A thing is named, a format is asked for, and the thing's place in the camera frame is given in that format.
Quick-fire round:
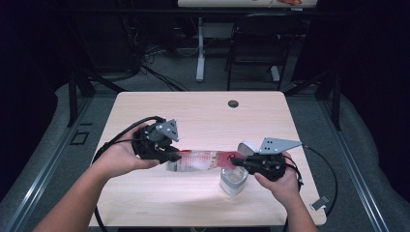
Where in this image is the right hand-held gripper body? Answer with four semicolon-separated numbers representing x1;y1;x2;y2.
249;137;303;182

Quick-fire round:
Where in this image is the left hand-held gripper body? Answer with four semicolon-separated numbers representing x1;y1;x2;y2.
132;118;181;162

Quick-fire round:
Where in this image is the white plastic container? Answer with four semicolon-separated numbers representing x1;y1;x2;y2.
220;140;259;196

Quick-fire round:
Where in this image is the white red refill pouch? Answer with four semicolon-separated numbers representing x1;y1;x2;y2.
165;149;246;173

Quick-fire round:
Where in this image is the person's right hand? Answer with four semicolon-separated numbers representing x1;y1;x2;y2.
253;152;303;207

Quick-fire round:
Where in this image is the person's left hand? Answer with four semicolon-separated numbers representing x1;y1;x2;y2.
92;124;161;179

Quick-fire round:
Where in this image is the grey tape strip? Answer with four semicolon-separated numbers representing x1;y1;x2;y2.
309;194;332;212

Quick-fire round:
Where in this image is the square floor outlet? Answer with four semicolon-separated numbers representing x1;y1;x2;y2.
70;130;91;146

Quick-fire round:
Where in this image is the black metal stand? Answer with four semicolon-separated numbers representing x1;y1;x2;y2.
66;69;127;129
283;69;342;131

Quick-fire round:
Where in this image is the black folding chair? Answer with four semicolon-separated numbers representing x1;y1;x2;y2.
225;13;303;92

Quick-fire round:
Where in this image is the light wooden desk top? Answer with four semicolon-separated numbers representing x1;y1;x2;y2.
177;0;318;8

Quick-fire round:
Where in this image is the left hand-held gripper black cable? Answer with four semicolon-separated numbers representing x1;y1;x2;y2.
91;115;166;232

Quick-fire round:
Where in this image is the hand-held gripper black cable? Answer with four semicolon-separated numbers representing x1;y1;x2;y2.
91;115;166;232
283;144;338;232

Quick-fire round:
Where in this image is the bundle of floor cables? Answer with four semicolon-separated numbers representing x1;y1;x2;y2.
122;18;191;93

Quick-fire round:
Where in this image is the right hand-held gripper black cable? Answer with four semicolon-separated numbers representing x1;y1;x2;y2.
283;144;338;232

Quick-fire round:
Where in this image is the metal floor rail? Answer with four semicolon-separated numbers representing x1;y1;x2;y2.
318;96;391;232
0;96;95;232

